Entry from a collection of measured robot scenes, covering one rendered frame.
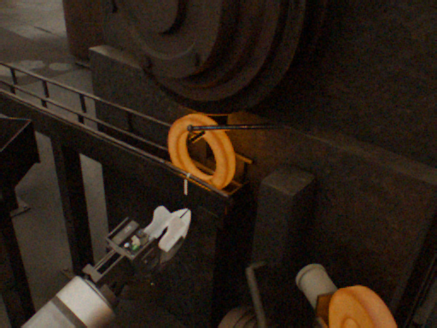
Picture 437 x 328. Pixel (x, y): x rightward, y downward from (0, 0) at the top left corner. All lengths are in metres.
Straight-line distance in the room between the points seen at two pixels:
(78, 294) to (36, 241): 1.27
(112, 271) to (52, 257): 1.18
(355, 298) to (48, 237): 1.50
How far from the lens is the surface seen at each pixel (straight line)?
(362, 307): 0.69
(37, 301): 1.74
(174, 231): 0.78
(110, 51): 1.29
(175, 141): 1.03
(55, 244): 1.94
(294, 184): 0.85
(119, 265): 0.72
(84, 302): 0.71
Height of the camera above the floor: 1.28
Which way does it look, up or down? 32 degrees down
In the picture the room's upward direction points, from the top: 4 degrees clockwise
